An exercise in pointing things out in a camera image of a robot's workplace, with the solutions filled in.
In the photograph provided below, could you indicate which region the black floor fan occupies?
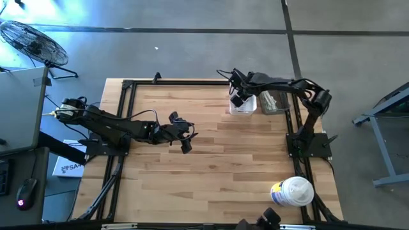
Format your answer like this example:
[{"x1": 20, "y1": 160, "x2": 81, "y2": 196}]
[{"x1": 0, "y1": 20, "x2": 79, "y2": 80}]

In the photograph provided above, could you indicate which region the white plastic bin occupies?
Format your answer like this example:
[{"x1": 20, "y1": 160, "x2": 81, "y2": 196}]
[{"x1": 228, "y1": 86, "x2": 258, "y2": 116}]

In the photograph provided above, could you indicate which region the black computer mouse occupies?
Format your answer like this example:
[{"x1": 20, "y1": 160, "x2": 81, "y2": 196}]
[{"x1": 15, "y1": 178, "x2": 38, "y2": 211}]

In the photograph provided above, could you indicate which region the black bulky device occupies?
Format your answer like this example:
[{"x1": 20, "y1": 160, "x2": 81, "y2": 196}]
[{"x1": 235, "y1": 207, "x2": 282, "y2": 230}]

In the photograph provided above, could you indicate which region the silver metal bracket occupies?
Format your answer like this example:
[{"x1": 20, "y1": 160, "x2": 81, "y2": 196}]
[
  {"x1": 279, "y1": 224, "x2": 316, "y2": 230},
  {"x1": 101, "y1": 223, "x2": 138, "y2": 230}
]

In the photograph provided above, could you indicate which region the grey desk top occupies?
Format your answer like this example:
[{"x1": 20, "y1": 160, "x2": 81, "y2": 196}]
[{"x1": 0, "y1": 66, "x2": 49, "y2": 156}]

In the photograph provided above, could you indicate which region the black keyboard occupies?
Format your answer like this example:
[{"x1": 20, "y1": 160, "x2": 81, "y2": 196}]
[{"x1": 0, "y1": 159, "x2": 10, "y2": 196}]

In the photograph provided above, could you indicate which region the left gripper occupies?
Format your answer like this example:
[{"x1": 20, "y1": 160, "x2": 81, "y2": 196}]
[{"x1": 156, "y1": 111, "x2": 199, "y2": 155}]

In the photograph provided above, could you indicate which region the white printed cardboard box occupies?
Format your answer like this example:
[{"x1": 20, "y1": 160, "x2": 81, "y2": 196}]
[{"x1": 52, "y1": 139, "x2": 87, "y2": 178}]

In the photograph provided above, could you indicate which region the white wipes canister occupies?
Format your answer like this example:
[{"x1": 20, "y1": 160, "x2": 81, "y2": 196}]
[{"x1": 270, "y1": 176, "x2": 315, "y2": 208}]

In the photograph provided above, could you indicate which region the grey metal table frame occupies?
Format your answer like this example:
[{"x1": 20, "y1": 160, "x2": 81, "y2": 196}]
[{"x1": 352, "y1": 81, "x2": 409, "y2": 188}]

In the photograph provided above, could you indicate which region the black desk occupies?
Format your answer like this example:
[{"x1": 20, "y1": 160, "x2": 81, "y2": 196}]
[{"x1": 0, "y1": 146, "x2": 50, "y2": 226}]

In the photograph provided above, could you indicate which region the green white adhesive bandage wrapper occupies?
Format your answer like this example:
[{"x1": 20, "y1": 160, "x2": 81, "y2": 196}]
[
  {"x1": 266, "y1": 97, "x2": 279, "y2": 112},
  {"x1": 263, "y1": 91, "x2": 275, "y2": 108}
]

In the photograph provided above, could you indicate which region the grey plastic bin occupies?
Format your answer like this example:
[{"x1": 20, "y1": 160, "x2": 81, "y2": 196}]
[{"x1": 258, "y1": 89, "x2": 291, "y2": 116}]

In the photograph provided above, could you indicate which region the black slanted beam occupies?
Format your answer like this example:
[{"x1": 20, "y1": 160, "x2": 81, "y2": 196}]
[{"x1": 37, "y1": 131, "x2": 88, "y2": 165}]

